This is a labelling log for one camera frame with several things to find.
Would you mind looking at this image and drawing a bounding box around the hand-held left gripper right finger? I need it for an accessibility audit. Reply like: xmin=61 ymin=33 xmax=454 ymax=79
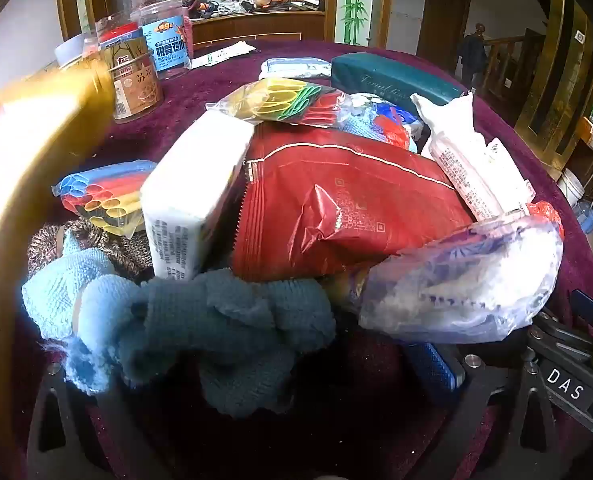
xmin=401 ymin=342 xmax=562 ymax=480

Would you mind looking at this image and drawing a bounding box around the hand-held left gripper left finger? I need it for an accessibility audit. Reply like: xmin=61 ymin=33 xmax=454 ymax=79
xmin=25 ymin=364 xmax=177 ymax=480

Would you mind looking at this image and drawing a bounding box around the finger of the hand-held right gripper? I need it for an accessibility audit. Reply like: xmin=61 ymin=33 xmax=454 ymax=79
xmin=529 ymin=287 xmax=593 ymax=363

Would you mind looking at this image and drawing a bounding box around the printed clear bag white tissue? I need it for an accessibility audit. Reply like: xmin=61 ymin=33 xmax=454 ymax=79
xmin=358 ymin=212 xmax=565 ymax=345

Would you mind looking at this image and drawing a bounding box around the red plastic bag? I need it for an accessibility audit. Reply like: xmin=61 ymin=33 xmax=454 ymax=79
xmin=524 ymin=200 xmax=565 ymax=233

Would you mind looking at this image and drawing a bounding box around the dark blue towel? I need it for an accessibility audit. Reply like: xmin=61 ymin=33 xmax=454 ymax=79
xmin=116 ymin=267 xmax=338 ymax=418

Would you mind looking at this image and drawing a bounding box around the light blue cloth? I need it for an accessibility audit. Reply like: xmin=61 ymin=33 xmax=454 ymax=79
xmin=21 ymin=234 xmax=144 ymax=393

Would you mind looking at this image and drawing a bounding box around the brown knitted hat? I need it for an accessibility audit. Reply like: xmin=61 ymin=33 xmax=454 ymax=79
xmin=26 ymin=217 xmax=153 ymax=281

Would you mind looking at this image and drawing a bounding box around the red snack bag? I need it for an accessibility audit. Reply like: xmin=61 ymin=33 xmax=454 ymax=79
xmin=230 ymin=124 xmax=477 ymax=282

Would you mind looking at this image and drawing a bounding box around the blue red straw pack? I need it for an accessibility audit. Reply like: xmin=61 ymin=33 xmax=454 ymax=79
xmin=51 ymin=160 xmax=158 ymax=237

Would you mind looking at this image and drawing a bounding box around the blue and red mesh bag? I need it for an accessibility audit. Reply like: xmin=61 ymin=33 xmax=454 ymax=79
xmin=337 ymin=92 xmax=412 ymax=151

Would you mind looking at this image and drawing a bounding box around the yellow box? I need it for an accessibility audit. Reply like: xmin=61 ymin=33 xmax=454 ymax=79
xmin=0 ymin=57 xmax=114 ymax=466

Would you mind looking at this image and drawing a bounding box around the yellow green straw pack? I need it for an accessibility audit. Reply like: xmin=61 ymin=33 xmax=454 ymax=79
xmin=205 ymin=78 xmax=348 ymax=127

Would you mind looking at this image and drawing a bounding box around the blue water jug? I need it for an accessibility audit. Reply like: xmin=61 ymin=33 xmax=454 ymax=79
xmin=573 ymin=201 xmax=593 ymax=235

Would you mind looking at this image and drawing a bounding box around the white bucket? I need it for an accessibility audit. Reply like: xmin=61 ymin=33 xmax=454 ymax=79
xmin=557 ymin=167 xmax=586 ymax=207

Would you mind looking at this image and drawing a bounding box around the white plastic packet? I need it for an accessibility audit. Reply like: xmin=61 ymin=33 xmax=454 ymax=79
xmin=411 ymin=92 xmax=536 ymax=222

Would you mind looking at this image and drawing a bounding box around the golden wooden screen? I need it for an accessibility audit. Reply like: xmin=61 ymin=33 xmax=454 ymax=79
xmin=514 ymin=0 xmax=593 ymax=161

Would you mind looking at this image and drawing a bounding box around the wooden stair railing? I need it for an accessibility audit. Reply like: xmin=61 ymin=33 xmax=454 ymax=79
xmin=481 ymin=27 xmax=547 ymax=106

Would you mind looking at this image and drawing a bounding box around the teal tissue pack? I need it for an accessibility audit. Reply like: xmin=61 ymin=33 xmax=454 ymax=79
xmin=331 ymin=52 xmax=470 ymax=107

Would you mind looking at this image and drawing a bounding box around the wooden door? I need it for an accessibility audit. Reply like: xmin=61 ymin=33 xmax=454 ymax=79
xmin=417 ymin=0 xmax=472 ymax=51

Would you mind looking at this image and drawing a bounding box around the white and blue tissue pack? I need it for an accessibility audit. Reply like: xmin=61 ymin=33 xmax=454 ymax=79
xmin=259 ymin=57 xmax=333 ymax=81

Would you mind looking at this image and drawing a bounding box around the brown label plastic jar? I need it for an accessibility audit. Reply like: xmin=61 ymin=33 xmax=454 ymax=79
xmin=95 ymin=24 xmax=164 ymax=125

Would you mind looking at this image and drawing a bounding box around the wide bamboo painted panel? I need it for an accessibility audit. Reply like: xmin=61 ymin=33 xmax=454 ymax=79
xmin=335 ymin=0 xmax=377 ymax=46

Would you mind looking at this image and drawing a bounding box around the white paper packet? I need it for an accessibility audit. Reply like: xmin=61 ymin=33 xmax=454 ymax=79
xmin=190 ymin=41 xmax=256 ymax=69

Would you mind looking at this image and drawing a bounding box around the wooden counter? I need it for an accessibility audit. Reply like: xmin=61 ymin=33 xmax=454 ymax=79
xmin=191 ymin=10 xmax=326 ymax=52

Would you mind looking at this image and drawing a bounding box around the pale lid plastic jar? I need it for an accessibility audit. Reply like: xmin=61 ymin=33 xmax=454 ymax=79
xmin=54 ymin=34 xmax=101 ymax=70

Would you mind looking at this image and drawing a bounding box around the blue label plastic jar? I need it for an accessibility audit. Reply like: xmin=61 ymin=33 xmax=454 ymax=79
xmin=137 ymin=1 xmax=194 ymax=81

